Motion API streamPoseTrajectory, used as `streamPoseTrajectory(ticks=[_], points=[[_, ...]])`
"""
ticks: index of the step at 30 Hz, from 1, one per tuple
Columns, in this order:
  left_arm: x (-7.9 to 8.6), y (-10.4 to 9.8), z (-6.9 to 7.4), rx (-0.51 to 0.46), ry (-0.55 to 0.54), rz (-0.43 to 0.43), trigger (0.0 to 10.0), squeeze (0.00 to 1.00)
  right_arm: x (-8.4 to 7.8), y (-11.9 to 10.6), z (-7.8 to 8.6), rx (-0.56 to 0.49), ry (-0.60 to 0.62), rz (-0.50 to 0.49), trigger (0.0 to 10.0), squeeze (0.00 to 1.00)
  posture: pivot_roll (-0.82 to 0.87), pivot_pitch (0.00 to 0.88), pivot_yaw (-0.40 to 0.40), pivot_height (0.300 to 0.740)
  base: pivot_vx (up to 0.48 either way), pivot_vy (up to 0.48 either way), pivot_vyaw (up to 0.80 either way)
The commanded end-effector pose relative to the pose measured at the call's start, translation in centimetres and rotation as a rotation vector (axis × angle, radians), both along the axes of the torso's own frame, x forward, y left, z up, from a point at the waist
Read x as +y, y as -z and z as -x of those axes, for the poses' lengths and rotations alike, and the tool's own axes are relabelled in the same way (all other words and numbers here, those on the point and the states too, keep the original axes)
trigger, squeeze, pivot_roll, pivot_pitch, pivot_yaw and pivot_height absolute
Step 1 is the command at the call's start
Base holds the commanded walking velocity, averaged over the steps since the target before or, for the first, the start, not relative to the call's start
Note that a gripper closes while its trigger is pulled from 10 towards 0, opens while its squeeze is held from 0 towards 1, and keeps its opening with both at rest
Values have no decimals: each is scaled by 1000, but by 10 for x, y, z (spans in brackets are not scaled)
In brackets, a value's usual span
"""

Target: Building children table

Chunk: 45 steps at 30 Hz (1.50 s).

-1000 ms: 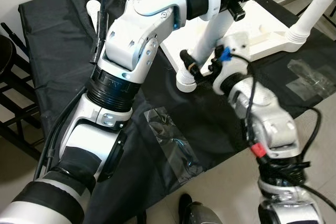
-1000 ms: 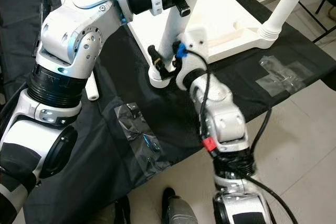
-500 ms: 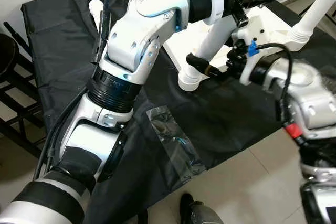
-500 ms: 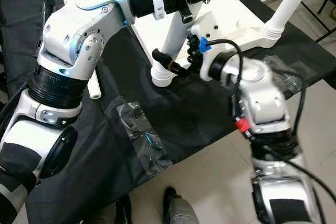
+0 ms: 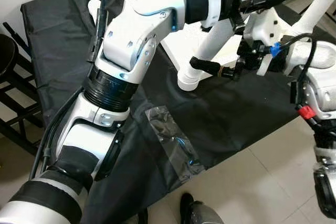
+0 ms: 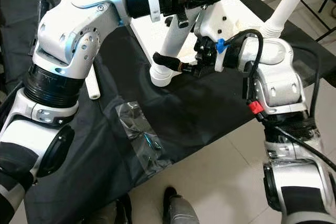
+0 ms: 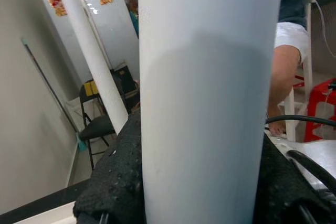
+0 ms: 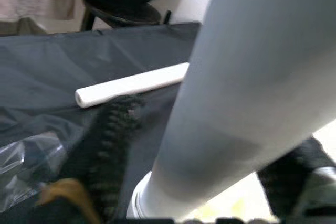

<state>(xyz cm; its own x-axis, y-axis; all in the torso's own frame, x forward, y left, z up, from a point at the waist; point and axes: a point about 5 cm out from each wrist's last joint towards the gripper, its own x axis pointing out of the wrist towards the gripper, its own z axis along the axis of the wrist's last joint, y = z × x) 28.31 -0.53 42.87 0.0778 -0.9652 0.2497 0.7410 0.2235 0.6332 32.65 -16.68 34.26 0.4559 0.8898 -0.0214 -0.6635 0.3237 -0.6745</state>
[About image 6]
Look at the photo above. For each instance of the white plastic table top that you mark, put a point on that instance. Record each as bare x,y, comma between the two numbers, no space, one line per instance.
241,19

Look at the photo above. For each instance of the grey robot left foot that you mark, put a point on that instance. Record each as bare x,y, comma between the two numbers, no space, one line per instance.
110,212

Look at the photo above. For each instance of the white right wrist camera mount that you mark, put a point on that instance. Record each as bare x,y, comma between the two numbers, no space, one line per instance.
212,27

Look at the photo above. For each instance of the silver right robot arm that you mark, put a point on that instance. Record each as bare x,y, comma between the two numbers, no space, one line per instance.
278,77

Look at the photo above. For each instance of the black table cloth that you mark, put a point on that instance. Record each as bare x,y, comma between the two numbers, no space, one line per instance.
189,114

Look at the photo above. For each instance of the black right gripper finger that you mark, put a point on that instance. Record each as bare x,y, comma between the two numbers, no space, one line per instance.
168,62

